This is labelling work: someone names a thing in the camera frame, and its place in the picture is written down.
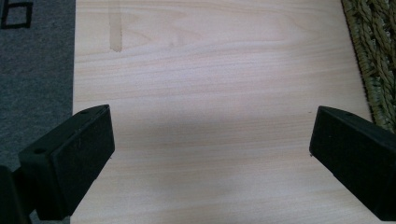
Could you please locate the woven wicker basket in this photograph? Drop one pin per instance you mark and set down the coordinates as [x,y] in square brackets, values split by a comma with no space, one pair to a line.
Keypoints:
[375,59]

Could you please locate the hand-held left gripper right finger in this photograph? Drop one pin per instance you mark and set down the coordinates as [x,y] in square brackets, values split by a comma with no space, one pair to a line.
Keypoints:
[358,155]

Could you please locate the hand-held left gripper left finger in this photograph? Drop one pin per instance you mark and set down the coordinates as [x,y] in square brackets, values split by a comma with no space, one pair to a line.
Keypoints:
[68,165]

